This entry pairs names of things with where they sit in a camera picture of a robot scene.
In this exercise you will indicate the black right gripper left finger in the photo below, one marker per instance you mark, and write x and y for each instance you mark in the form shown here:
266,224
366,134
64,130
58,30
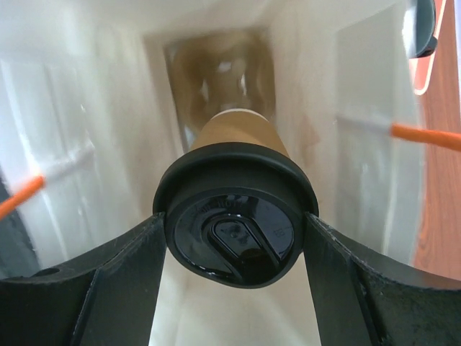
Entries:
106,296

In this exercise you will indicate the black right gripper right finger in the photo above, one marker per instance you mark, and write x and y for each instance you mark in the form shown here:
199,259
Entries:
362,297

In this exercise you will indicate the black plastic cup lid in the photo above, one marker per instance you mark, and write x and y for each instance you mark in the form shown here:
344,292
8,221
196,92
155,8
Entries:
233,213

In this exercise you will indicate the cream paper gift bag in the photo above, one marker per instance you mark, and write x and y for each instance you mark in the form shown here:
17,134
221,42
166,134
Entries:
89,127

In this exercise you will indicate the brown paper coffee cup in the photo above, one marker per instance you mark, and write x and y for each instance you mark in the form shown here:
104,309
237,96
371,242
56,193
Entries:
240,126

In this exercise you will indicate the beige pulp carrier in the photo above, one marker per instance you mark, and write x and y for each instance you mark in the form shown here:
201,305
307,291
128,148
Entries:
224,70

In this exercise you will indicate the salmon pink serving tray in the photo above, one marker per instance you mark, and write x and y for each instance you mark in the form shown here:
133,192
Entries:
421,68

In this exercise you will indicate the dark green mug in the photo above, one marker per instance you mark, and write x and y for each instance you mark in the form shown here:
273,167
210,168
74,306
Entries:
419,26

